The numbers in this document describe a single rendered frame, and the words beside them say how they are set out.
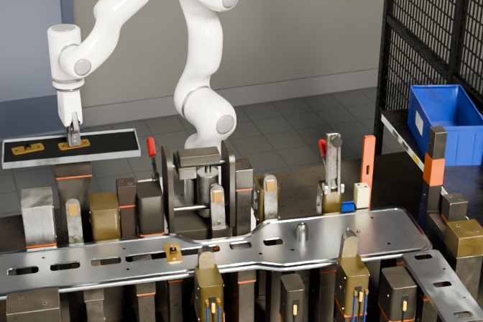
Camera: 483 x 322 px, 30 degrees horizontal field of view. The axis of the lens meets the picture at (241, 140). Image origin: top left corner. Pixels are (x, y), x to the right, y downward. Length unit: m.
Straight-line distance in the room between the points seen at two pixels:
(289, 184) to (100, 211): 1.04
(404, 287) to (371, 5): 3.54
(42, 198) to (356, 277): 0.83
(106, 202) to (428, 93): 1.13
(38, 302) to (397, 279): 0.87
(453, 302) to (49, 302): 0.94
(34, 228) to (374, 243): 0.88
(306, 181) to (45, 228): 1.18
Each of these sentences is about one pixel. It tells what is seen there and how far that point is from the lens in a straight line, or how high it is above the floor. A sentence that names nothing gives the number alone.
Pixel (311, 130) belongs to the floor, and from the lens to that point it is 5.21.
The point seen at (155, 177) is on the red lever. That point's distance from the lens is 2.48.
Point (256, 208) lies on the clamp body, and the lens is 2.52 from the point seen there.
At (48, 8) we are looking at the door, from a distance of 4.98.
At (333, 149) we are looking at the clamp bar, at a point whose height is 1.17.
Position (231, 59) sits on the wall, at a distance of 5.39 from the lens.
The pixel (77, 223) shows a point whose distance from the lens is 2.40.
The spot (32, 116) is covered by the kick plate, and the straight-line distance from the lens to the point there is 5.19.
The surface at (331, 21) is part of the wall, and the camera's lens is 5.55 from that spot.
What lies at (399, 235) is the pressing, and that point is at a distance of 2.43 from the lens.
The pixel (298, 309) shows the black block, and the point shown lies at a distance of 2.25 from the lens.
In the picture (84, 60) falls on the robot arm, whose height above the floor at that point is 1.45.
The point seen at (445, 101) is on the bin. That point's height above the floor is 1.10.
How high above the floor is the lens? 2.30
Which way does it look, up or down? 27 degrees down
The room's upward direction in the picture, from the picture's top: straight up
